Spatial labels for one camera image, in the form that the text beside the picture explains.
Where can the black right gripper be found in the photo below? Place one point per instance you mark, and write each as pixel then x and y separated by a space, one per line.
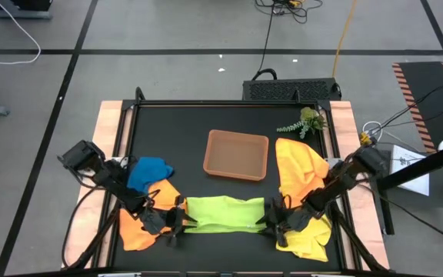
pixel 294 220

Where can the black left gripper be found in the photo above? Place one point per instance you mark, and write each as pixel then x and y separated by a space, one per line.
pixel 156 221

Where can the green microfiber towel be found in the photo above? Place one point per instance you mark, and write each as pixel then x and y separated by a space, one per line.
pixel 225 213

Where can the orange microfiber towel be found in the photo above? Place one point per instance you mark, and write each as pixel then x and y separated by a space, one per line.
pixel 133 234
pixel 298 169

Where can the blue microfiber towel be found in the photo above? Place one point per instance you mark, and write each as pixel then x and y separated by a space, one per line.
pixel 148 173

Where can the orange plastic tray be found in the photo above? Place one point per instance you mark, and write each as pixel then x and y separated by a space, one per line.
pixel 237 155

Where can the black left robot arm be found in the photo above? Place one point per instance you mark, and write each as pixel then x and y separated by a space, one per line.
pixel 110 181

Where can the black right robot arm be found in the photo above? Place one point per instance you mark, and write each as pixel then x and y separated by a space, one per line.
pixel 344 181

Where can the yellow microfiber towel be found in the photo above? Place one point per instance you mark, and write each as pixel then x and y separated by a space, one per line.
pixel 314 242

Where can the artificial green plant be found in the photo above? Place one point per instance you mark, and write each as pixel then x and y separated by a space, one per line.
pixel 310 117

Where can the yellow plug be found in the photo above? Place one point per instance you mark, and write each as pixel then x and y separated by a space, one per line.
pixel 365 139

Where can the black computer case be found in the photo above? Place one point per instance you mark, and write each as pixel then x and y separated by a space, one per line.
pixel 290 90

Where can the white paper sheet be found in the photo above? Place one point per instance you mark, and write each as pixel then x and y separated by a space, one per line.
pixel 402 154

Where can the black metal beam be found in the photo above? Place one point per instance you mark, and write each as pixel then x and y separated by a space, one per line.
pixel 417 169

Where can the black hazard-striped mat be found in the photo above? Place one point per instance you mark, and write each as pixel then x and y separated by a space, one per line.
pixel 429 88

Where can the grey desk base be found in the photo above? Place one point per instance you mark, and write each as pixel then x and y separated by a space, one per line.
pixel 14 15

